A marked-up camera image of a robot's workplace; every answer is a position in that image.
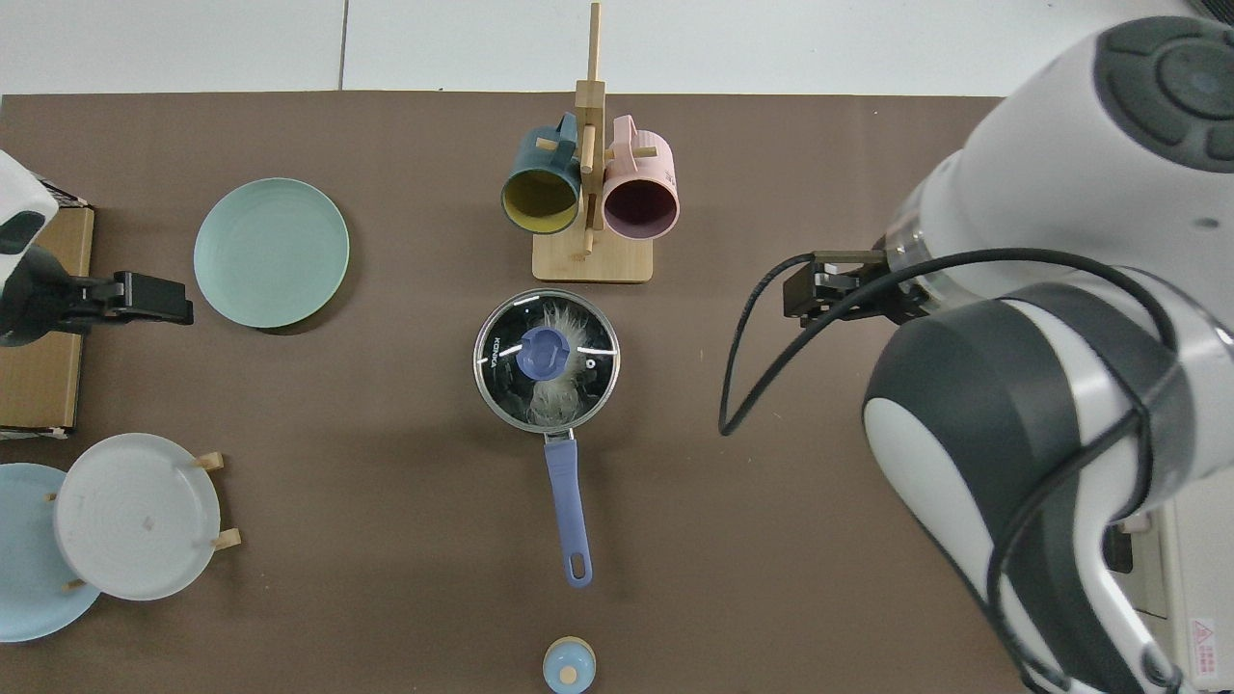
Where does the teal plate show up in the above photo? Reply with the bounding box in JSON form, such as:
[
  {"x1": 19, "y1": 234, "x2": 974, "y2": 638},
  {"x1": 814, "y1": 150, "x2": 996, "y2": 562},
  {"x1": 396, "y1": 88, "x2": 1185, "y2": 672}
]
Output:
[{"x1": 193, "y1": 177, "x2": 351, "y2": 329}]

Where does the wooden plate rack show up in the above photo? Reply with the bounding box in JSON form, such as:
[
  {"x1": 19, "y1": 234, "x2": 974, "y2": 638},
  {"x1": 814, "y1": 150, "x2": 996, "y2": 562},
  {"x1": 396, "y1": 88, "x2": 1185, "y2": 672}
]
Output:
[{"x1": 43, "y1": 451, "x2": 242, "y2": 592}]

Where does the white plate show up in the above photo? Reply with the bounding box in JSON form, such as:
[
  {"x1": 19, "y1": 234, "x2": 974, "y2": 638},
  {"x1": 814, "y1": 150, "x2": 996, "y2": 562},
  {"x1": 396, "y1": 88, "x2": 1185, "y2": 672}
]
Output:
[{"x1": 53, "y1": 433, "x2": 222, "y2": 601}]

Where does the black pot with blue handle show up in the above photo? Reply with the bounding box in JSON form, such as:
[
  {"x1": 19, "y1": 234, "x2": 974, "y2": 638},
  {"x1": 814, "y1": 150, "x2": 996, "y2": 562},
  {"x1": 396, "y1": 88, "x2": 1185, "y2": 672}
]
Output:
[{"x1": 472, "y1": 288, "x2": 621, "y2": 589}]

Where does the dark teal cup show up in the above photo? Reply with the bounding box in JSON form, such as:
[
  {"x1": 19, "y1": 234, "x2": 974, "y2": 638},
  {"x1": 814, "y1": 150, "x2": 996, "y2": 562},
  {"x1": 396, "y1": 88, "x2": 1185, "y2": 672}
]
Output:
[{"x1": 499, "y1": 113, "x2": 585, "y2": 235}]

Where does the wire basket with wooden floor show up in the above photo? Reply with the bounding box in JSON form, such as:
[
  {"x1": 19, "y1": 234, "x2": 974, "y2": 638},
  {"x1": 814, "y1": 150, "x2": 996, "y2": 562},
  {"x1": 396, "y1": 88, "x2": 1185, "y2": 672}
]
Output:
[{"x1": 0, "y1": 173, "x2": 97, "y2": 442}]

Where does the light blue plate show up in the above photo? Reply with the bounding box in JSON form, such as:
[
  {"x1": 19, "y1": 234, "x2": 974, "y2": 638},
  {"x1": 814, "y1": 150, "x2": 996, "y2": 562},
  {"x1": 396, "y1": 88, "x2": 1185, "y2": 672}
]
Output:
[{"x1": 0, "y1": 463, "x2": 102, "y2": 644}]

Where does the brown table cloth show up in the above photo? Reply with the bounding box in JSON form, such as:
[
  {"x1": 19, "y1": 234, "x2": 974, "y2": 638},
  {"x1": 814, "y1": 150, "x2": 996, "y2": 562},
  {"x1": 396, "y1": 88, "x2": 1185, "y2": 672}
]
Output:
[{"x1": 0, "y1": 92, "x2": 1040, "y2": 694}]

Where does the wooden cup stand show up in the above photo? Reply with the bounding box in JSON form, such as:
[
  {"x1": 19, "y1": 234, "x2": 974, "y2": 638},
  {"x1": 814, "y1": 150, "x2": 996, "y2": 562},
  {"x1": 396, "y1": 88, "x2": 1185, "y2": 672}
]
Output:
[{"x1": 532, "y1": 2, "x2": 655, "y2": 284}]

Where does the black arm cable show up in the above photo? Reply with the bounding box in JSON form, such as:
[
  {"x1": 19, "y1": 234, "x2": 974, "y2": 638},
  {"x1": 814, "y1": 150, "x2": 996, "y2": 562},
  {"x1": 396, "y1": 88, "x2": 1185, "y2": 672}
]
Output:
[{"x1": 718, "y1": 248, "x2": 1189, "y2": 694}]

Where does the glass lid with blue knob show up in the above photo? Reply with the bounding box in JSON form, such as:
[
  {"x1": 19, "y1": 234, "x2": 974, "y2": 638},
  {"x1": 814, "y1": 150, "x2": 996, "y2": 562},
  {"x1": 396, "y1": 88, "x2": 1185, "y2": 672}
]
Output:
[{"x1": 473, "y1": 289, "x2": 620, "y2": 432}]

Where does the white vermicelli bundle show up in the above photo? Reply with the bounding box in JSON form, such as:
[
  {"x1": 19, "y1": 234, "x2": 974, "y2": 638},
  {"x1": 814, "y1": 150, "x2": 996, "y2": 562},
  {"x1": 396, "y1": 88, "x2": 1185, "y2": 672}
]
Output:
[{"x1": 525, "y1": 299, "x2": 597, "y2": 427}]

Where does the small blue round thing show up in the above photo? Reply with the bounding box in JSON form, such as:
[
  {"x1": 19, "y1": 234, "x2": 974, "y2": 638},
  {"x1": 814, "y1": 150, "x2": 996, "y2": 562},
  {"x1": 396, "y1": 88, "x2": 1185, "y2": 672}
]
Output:
[{"x1": 542, "y1": 636, "x2": 598, "y2": 694}]

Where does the pink ribbed cup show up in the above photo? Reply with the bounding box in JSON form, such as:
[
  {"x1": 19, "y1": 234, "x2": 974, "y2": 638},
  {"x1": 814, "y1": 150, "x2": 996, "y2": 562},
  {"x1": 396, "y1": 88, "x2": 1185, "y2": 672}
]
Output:
[{"x1": 602, "y1": 115, "x2": 681, "y2": 241}]

